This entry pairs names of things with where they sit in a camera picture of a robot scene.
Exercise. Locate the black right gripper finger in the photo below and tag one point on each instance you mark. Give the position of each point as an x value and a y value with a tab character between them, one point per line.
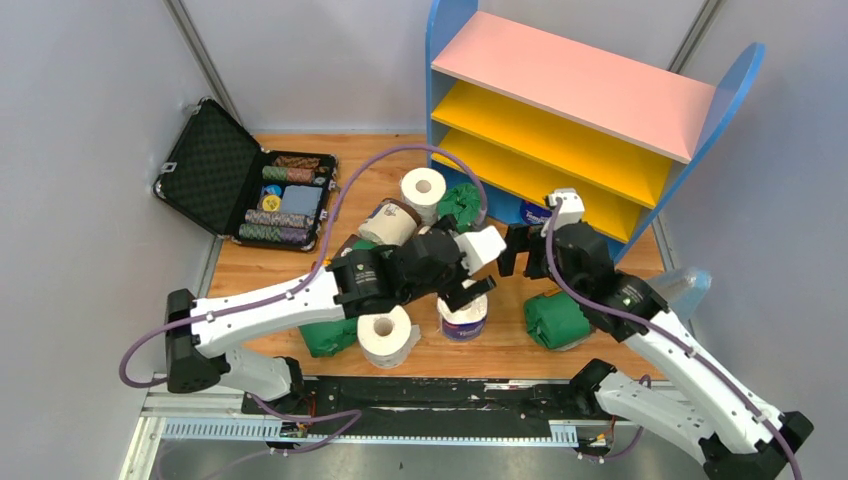
537	265
515	242

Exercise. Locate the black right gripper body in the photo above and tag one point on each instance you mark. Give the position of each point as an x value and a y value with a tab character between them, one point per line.
569	280

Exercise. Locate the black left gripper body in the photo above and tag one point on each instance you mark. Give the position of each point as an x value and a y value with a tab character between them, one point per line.
450	279

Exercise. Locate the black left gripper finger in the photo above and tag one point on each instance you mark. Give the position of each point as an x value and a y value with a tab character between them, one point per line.
445	227
463	292

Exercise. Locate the blue Tempo tissue pack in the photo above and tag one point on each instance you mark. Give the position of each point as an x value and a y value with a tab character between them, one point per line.
533	214

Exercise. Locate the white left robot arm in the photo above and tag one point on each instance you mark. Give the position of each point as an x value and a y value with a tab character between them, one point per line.
205	345

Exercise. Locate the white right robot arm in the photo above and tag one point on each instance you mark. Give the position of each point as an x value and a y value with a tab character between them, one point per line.
724	426

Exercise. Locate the blue shelf with coloured boards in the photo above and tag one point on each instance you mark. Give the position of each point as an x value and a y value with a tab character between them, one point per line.
528	111

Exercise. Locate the plain green wrapped roll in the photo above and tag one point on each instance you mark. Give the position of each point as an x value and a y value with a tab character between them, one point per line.
464	202

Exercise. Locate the plain white paper towel roll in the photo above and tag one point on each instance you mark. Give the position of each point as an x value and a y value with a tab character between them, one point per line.
422	189

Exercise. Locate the green wrapped roll right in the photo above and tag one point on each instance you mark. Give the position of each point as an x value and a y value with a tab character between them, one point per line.
554	321

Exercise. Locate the cream wrapped roll blue picture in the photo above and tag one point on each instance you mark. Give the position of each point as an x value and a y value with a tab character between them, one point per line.
391	223

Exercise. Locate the white paper towel roll front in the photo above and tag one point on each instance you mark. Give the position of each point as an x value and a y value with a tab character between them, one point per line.
387	339

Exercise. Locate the green wrapped roll brown band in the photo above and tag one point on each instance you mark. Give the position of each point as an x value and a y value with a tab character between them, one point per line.
352	243

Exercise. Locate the green wrapped roll front left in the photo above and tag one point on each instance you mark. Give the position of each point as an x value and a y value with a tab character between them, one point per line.
329	338

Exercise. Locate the blue playing card deck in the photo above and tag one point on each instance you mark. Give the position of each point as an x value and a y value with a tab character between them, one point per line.
301	200

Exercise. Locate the yellow big blind button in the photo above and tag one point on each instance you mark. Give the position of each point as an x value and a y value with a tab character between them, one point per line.
270	203

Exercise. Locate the blue small blind button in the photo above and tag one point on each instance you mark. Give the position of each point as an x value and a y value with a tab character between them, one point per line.
272	190

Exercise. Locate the black poker chip case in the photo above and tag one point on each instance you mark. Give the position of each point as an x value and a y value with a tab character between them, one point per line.
215	174

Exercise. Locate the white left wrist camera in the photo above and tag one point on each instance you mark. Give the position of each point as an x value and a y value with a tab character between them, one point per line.
479	248

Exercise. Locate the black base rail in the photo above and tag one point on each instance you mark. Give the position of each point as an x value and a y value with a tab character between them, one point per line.
438	407

